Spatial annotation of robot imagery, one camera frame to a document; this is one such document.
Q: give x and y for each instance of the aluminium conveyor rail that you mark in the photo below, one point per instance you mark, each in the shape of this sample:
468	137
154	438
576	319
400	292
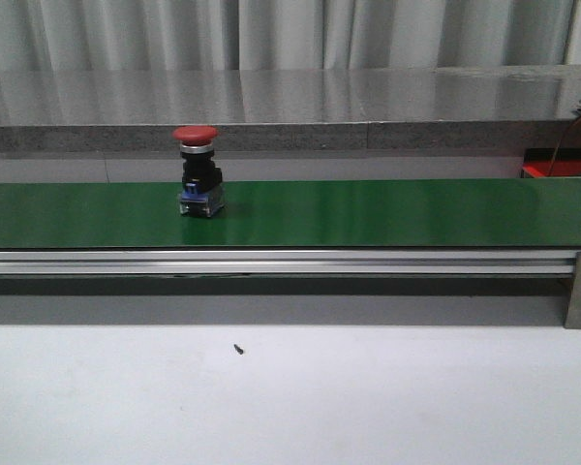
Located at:
279	261

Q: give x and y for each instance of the white pleated curtain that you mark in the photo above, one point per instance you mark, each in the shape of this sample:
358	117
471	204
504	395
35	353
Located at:
279	35

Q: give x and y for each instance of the grey stone counter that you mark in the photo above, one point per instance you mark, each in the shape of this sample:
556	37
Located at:
512	107

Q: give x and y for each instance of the green conveyor belt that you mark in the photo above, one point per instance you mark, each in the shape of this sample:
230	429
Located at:
540	213

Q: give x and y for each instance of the red plastic bin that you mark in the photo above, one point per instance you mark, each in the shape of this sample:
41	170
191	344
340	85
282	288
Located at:
537	163

